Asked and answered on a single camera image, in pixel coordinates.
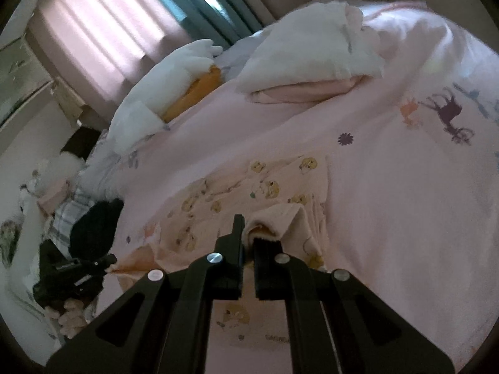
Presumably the plaid grey blanket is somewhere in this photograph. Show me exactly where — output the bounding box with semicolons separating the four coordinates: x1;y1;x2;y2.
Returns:
50;186;99;251

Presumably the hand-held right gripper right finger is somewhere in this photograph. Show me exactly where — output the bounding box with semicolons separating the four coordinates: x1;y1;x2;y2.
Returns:
253;239;455;374

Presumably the pink window curtain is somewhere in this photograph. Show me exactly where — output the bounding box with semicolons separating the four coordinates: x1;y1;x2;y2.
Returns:
27;0;188;103

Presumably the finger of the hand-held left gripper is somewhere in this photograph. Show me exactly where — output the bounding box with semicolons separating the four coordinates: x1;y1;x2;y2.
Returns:
73;254;118;278

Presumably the white pillow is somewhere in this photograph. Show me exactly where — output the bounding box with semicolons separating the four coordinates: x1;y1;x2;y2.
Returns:
83;130;138;197

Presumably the pink printed bed sheet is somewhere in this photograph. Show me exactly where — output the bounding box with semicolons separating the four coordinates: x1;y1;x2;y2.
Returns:
90;0;499;367

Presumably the white folded cloth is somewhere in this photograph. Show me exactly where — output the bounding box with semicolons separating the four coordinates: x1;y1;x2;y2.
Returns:
235;1;386;95

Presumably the pink folded cloth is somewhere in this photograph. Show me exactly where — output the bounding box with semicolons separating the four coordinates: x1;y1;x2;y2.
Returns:
249;75;368;104

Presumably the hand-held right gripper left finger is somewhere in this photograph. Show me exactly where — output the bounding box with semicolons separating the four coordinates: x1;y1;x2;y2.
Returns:
46;214;245;374

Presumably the person's left hand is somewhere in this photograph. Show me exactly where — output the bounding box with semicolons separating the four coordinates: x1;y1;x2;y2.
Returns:
43;298;97;339

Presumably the white and orange plush toy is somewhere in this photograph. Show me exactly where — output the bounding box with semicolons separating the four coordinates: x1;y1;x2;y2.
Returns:
108;39;224;153

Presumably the white fluffy plush toy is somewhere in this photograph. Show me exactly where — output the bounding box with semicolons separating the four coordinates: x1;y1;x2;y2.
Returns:
22;152;85;203

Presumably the pink box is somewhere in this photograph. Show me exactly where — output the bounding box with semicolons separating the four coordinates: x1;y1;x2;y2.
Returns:
36;190;70;213

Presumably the beige hanging cloth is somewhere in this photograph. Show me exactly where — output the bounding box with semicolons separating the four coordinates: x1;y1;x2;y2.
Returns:
50;79;87;126

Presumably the bear print baby shirt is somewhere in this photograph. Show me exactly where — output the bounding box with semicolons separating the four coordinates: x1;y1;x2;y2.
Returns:
111;154;332;345

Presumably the teal curtain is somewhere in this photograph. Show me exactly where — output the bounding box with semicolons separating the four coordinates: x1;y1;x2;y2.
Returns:
133;0;270;44

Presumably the black garment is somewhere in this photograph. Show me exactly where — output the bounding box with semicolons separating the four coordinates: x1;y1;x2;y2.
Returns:
70;198;125;261

